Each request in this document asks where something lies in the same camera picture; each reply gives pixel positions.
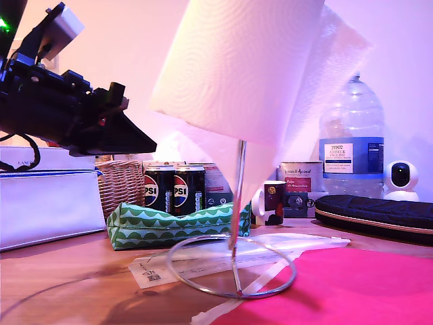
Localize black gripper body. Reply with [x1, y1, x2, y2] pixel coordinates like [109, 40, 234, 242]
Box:
[0, 56, 129, 156]

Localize metallic paper towel stand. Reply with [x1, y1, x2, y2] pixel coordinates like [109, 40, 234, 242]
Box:
[166, 139, 298, 300]

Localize white paper towel roll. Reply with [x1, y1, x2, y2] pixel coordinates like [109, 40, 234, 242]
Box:
[148, 0, 375, 219]

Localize beige cardboard box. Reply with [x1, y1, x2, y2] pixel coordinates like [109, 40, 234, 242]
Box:
[113, 154, 145, 163]

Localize pale printed carton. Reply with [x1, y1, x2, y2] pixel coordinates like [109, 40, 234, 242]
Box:
[141, 160, 187, 169]

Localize black Pepsi can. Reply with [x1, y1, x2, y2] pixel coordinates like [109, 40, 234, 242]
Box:
[173, 165, 206, 217]
[143, 165, 176, 215]

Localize green wave pattern pouch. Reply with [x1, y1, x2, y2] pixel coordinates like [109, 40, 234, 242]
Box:
[106, 199, 253, 251]

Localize white Lancome cosmetic case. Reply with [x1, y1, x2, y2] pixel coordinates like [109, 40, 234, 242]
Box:
[0, 146, 106, 252]

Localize dark box with pin icon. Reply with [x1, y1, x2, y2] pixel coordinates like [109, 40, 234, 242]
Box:
[205, 192, 234, 208]

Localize clear plastic mailing bag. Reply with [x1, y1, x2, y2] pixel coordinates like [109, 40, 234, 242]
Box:
[128, 233, 352, 289]

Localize white and dark red mug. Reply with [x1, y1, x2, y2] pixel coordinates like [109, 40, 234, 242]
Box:
[252, 180, 287, 227]

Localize dark box round emblem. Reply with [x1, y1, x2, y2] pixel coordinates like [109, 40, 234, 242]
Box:
[283, 192, 309, 218]

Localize small white box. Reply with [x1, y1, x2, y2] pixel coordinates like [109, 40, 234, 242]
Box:
[306, 191, 329, 217]

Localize large clear water bottle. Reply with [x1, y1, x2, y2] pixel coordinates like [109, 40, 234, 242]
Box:
[317, 72, 385, 200]

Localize dark quilted zip case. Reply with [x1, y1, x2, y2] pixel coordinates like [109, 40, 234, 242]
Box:
[313, 194, 433, 246]

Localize pink padded envelope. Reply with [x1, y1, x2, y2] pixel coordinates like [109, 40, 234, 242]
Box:
[191, 246, 433, 325]

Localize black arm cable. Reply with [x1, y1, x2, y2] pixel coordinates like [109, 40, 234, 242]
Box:
[0, 131, 41, 172]

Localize wicker basket with handle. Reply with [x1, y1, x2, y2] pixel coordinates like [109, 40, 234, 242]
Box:
[94, 155, 145, 221]

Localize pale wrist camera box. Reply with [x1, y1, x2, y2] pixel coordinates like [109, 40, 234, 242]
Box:
[15, 1, 85, 68]

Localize small white round camera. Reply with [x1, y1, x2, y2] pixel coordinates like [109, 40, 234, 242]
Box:
[382, 160, 419, 203]

